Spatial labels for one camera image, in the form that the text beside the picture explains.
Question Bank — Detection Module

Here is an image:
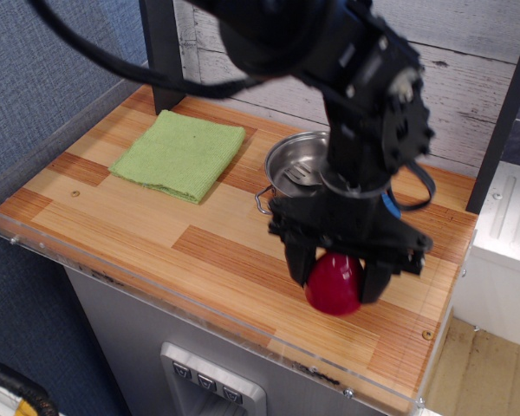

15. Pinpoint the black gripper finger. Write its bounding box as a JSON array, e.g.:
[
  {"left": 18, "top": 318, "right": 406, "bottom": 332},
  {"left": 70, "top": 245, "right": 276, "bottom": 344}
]
[
  {"left": 360, "top": 260, "right": 393, "bottom": 303},
  {"left": 284, "top": 242, "right": 317, "bottom": 287}
]

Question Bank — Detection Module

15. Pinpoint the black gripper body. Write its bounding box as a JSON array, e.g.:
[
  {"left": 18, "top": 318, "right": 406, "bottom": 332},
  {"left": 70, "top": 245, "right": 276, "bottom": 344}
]
[{"left": 269, "top": 187, "right": 432, "bottom": 275}]

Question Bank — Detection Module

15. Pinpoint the red toy potato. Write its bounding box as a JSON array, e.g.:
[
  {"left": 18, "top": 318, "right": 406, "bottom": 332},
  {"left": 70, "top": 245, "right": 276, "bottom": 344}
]
[{"left": 304, "top": 251, "right": 363, "bottom": 316}]

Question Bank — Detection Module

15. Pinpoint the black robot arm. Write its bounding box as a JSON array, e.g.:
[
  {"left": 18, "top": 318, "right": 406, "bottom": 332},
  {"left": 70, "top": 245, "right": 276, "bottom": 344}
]
[{"left": 32, "top": 1, "right": 435, "bottom": 304}]

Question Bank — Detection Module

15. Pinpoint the green folded cloth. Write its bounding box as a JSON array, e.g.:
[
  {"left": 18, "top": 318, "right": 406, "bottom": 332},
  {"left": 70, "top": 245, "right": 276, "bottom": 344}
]
[{"left": 108, "top": 110, "right": 245, "bottom": 204}]

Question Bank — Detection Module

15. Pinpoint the stainless steel pot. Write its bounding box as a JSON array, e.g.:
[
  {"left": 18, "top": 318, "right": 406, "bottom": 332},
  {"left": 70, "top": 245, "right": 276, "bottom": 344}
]
[{"left": 255, "top": 131, "right": 329, "bottom": 215}]

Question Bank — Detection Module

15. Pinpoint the white toy sink counter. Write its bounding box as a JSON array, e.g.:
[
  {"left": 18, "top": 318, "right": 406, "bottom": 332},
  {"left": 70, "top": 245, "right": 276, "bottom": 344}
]
[{"left": 452, "top": 162, "right": 520, "bottom": 345}]

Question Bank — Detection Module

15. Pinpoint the clear acrylic guard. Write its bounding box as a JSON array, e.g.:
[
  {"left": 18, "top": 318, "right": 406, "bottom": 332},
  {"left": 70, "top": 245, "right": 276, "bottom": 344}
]
[{"left": 0, "top": 80, "right": 476, "bottom": 415}]

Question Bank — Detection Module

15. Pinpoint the grey cabinet with dispenser panel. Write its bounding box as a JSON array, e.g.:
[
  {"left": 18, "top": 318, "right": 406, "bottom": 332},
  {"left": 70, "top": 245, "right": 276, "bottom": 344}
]
[{"left": 67, "top": 269, "right": 378, "bottom": 415}]

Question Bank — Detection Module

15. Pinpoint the yellow tape object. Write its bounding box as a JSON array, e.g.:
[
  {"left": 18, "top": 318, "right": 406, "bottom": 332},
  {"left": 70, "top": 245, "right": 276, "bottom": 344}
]
[{"left": 14, "top": 400, "right": 38, "bottom": 416}]

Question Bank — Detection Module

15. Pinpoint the blue handled metal spatula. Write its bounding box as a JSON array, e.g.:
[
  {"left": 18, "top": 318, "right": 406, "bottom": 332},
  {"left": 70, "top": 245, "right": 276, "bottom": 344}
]
[{"left": 283, "top": 162, "right": 401, "bottom": 218}]

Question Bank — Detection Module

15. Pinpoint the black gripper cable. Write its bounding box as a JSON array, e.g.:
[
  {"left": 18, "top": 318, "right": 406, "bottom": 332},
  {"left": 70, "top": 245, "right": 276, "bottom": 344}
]
[{"left": 392, "top": 159, "right": 437, "bottom": 213}]

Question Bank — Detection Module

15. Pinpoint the black post right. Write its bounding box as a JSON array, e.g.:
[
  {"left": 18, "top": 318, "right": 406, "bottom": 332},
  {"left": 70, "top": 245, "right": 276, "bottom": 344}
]
[{"left": 465, "top": 55, "right": 520, "bottom": 214}]

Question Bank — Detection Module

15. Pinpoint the black braided cable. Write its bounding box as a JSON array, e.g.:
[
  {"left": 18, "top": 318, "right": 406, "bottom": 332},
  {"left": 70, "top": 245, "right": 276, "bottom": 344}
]
[{"left": 0, "top": 367, "right": 62, "bottom": 416}]

